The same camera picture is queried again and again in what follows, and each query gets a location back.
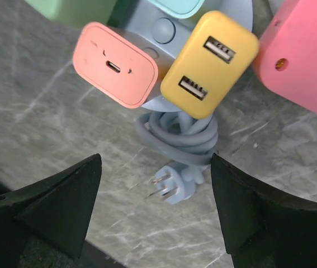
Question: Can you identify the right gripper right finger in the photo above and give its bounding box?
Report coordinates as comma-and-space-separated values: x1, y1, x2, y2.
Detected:
211, 155, 317, 267

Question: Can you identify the pink square plug adapter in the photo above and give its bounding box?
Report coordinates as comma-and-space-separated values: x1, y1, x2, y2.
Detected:
252, 0, 317, 117

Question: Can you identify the teal charger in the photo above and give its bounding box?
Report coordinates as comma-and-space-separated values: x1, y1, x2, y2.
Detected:
149, 0, 204, 19

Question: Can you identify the round blue power hub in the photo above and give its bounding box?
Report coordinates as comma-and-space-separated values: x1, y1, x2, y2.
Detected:
109, 1, 253, 204

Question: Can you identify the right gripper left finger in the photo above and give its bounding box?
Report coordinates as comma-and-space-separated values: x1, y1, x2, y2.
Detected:
0, 154, 102, 267

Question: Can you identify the salmon usb-c charger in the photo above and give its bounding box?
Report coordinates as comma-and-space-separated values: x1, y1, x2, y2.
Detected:
73, 22, 158, 109

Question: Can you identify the green charger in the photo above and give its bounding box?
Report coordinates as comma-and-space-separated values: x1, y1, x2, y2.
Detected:
26, 0, 117, 27

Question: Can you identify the yellow usb charger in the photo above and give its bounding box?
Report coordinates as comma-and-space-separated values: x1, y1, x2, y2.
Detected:
160, 11, 259, 119

